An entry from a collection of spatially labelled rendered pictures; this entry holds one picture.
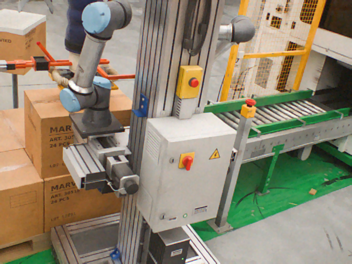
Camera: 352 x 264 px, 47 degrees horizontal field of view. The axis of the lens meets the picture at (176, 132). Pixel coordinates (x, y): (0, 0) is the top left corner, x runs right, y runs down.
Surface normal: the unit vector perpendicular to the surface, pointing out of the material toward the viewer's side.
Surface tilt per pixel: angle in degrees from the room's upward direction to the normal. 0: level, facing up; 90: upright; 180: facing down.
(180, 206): 91
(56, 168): 90
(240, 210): 0
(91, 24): 83
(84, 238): 0
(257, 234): 0
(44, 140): 90
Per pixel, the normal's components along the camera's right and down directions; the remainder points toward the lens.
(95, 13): -0.52, 0.22
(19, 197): 0.56, 0.45
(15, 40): -0.04, 0.45
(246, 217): 0.14, -0.88
